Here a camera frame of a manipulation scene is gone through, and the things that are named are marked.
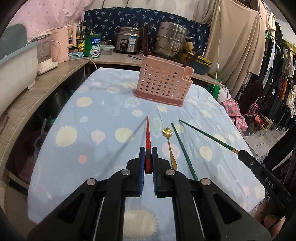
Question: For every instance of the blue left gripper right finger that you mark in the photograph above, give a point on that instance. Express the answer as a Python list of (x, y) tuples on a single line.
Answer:
[(154, 163)]

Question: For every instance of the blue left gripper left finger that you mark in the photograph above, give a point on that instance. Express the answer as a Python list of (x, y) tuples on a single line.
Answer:
[(141, 160)]

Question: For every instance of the bright red chopstick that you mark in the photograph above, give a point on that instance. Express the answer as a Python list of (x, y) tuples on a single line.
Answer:
[(148, 152)]

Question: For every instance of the green chopstick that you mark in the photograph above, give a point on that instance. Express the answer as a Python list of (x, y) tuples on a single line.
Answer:
[(189, 163), (211, 137)]

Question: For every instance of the brown red chopstick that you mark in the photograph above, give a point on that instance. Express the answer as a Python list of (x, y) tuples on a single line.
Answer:
[(193, 60)]

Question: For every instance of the dark red chopstick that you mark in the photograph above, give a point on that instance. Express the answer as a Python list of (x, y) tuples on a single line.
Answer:
[(146, 39)]

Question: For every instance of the dark maroon chopstick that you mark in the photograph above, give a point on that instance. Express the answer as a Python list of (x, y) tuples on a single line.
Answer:
[(143, 41)]

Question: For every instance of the right hand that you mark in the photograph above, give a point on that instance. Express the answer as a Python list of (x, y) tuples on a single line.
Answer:
[(269, 215)]

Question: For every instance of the gold flower spoon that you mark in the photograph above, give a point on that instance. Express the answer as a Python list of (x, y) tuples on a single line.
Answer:
[(167, 133)]

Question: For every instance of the light blue patterned tablecloth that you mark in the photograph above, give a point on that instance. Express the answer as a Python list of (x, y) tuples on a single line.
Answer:
[(85, 181)]

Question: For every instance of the pink perforated utensil holder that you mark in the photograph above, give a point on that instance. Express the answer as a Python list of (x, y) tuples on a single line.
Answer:
[(163, 81)]

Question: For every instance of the pink floral cloth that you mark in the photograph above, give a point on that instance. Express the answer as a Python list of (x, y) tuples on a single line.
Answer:
[(232, 108)]

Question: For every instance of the blue ceramic dish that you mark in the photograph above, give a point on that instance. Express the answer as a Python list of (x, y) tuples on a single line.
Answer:
[(200, 66)]

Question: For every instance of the steel rice cooker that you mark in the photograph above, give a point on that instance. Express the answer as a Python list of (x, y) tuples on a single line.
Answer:
[(128, 40)]

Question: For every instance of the large steel steamer pot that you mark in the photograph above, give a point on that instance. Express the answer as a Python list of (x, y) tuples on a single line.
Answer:
[(170, 39)]

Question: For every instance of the green white package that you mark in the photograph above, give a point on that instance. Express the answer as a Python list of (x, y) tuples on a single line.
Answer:
[(92, 45)]

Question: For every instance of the white small appliance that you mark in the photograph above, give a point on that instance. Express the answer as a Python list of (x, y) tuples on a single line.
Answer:
[(44, 55)]

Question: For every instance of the beige hanging cloth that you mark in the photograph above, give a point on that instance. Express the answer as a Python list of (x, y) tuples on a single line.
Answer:
[(236, 43)]

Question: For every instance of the navy patterned cloth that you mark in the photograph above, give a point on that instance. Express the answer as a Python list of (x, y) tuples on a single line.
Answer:
[(107, 22)]

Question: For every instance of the pink electric kettle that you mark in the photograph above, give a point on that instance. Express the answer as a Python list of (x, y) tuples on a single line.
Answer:
[(63, 39)]

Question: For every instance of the white plastic tub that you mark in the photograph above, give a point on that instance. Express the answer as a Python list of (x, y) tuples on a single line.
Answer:
[(18, 72)]

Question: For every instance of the pink dotted cloth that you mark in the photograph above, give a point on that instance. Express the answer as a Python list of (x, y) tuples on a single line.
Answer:
[(44, 15)]

